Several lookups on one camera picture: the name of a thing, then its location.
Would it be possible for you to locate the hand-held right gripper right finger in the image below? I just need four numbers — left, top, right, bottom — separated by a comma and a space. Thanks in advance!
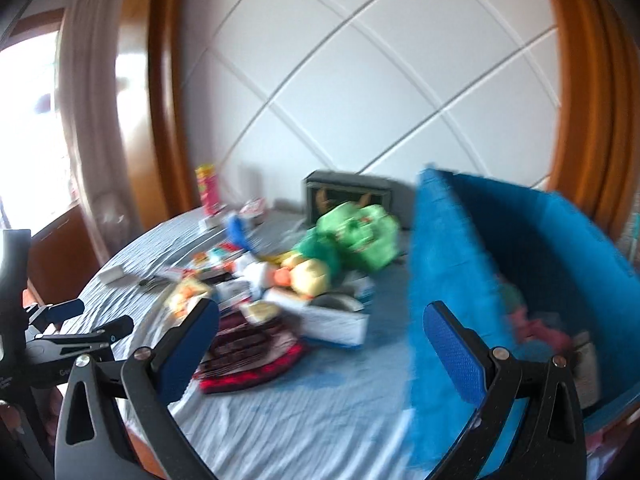
422, 301, 586, 480

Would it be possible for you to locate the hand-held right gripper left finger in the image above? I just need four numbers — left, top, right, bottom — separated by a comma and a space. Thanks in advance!
54, 298, 221, 480

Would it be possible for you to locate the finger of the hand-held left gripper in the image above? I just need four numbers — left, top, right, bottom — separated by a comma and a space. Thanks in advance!
30, 315, 135, 361
22, 299, 86, 328

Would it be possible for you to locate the blue plastic crate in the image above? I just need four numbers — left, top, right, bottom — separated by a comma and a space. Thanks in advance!
405, 165, 640, 471

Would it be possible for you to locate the person's left hand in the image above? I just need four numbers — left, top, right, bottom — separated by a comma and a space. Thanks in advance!
0, 387, 68, 442

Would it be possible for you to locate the yellow packet cream plush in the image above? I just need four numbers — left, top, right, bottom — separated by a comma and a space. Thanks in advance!
165, 280, 213, 318

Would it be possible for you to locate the dark red knitted cloth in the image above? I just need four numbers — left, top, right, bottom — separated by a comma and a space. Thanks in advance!
195, 310, 306, 393

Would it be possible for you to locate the teal orange white box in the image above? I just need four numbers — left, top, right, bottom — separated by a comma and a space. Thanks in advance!
192, 247, 236, 267

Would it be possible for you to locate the white goose plush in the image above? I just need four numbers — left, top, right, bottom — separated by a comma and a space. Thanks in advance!
235, 255, 276, 291

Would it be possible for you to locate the white blue medicine box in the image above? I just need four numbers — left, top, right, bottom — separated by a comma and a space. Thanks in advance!
297, 302, 368, 350

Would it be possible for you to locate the blue feather tuft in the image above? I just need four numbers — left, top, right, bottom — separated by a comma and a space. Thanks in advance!
225, 212, 251, 251

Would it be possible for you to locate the yellow duck plush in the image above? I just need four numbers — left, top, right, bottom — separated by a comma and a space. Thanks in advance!
265, 255, 333, 296

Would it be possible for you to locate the light striped tablecloth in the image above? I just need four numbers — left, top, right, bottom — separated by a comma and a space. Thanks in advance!
60, 205, 601, 480

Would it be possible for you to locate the pink white small box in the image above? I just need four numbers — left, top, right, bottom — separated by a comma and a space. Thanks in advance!
240, 199, 268, 223

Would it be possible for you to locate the green plush toy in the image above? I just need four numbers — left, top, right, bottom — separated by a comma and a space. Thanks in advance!
292, 202, 401, 271

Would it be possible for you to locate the yellow red tube canister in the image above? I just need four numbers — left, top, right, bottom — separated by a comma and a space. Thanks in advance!
195, 164, 223, 216

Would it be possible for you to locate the white curtain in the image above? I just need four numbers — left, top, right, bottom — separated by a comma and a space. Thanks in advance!
57, 0, 128, 261

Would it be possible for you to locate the dark box gold emblem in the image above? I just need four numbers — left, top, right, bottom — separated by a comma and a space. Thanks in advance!
302, 170, 396, 226

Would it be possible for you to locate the curved wooden wall frame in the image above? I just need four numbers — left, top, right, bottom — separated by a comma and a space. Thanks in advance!
537, 0, 640, 246
115, 0, 203, 261

